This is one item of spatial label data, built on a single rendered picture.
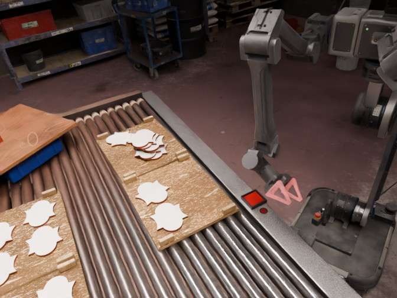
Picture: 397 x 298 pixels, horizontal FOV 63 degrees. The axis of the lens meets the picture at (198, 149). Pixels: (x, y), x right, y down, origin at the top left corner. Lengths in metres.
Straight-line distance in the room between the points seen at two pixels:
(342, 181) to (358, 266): 0.99
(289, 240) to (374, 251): 1.00
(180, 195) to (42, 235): 0.55
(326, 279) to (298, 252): 0.12
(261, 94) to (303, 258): 0.57
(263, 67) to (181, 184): 0.68
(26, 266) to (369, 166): 2.64
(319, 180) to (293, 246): 1.69
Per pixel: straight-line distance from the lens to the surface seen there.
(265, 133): 1.11
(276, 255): 1.21
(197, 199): 1.35
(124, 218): 1.37
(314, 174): 2.93
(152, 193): 1.40
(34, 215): 1.51
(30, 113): 2.08
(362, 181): 2.97
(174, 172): 1.49
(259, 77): 0.99
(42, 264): 1.34
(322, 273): 1.20
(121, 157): 1.65
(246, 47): 0.97
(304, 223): 2.21
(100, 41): 5.58
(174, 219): 1.28
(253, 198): 1.36
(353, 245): 2.15
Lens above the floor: 1.90
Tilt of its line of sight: 37 degrees down
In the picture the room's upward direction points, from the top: 6 degrees counter-clockwise
